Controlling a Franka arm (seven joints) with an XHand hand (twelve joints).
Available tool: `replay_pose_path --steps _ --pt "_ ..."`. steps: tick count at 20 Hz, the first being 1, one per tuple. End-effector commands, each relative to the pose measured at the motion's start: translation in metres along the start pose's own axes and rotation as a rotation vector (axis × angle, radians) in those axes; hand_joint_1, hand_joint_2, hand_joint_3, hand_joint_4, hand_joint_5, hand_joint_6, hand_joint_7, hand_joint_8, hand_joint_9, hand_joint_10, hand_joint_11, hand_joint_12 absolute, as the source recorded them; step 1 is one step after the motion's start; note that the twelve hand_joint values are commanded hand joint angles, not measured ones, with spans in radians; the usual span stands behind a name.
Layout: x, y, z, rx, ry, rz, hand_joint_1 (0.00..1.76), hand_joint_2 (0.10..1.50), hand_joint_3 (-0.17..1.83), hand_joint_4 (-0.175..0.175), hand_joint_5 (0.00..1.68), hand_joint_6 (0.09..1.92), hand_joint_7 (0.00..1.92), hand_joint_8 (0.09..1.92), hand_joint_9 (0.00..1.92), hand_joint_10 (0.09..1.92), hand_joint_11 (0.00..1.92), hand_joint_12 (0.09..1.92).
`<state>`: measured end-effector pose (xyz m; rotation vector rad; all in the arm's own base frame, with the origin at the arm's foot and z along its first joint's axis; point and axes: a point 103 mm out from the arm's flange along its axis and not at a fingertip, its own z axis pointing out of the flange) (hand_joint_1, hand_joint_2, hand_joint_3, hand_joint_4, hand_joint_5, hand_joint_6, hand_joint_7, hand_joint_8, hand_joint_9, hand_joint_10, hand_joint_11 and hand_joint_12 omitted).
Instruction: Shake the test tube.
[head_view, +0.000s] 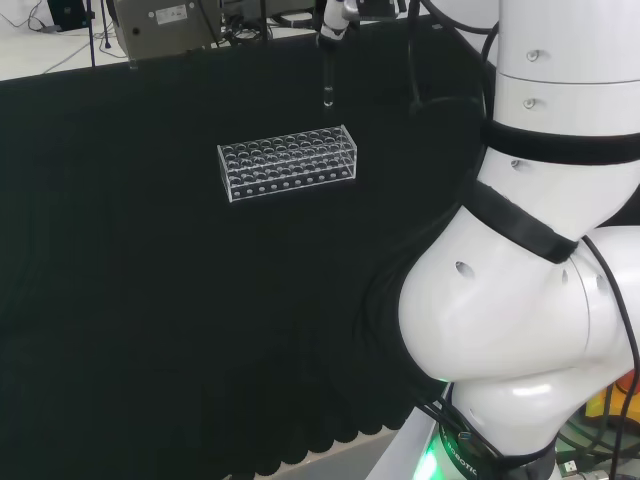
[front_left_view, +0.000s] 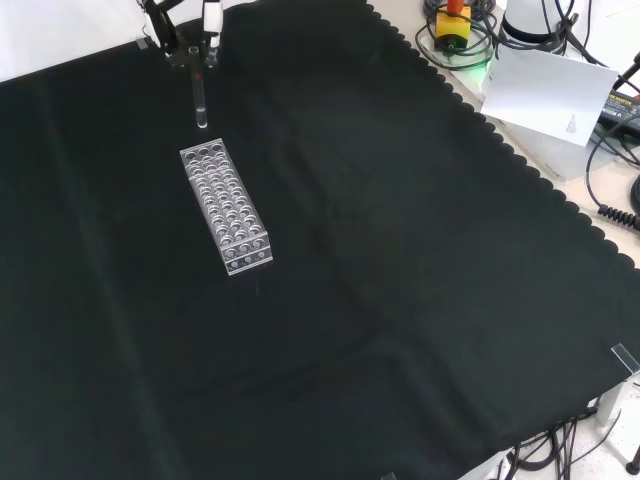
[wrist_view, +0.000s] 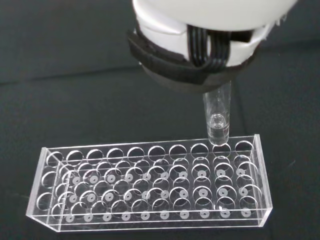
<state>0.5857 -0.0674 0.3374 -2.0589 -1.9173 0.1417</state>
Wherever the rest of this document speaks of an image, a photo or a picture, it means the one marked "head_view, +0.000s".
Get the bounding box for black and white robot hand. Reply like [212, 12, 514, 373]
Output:
[318, 0, 407, 52]

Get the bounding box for clear glass test tube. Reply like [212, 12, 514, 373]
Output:
[322, 48, 335, 109]

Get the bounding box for clear plastic test tube rack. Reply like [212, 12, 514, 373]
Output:
[216, 123, 359, 204]

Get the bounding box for grey equipment box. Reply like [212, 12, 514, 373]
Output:
[110, 0, 224, 59]

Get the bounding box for black tripod leg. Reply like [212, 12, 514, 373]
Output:
[88, 0, 98, 69]

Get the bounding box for black bench cloth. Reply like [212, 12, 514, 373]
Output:
[0, 13, 497, 477]

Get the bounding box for yellow stop button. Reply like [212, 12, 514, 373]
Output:
[585, 378, 640, 422]

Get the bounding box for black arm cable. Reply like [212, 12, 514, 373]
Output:
[582, 234, 640, 480]

